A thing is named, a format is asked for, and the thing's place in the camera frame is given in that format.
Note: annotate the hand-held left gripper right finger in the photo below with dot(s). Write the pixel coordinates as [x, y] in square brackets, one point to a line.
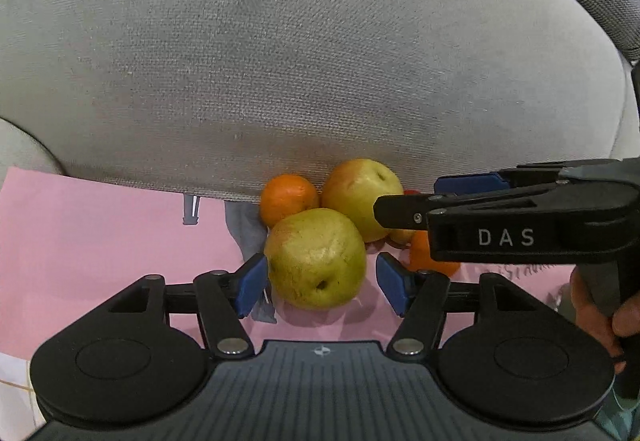
[392, 286]

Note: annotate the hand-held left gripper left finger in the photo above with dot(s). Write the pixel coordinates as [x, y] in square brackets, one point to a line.
[252, 283]

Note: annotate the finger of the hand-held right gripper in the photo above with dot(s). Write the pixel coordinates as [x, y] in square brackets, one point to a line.
[467, 184]
[400, 212]

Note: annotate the red cherry tomato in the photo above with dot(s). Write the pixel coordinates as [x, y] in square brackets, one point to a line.
[411, 193]

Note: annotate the yellow apple with red blush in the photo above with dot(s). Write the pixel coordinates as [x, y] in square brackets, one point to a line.
[355, 196]

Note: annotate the yellow-green apple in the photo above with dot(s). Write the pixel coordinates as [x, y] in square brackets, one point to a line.
[310, 256]

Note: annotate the person's right hand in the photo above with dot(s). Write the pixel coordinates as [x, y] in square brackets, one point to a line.
[592, 308]

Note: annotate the pink and white printed blanket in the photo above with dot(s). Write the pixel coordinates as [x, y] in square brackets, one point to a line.
[100, 231]

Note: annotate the beige fabric sofa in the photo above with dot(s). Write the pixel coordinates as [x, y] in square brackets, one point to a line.
[300, 46]

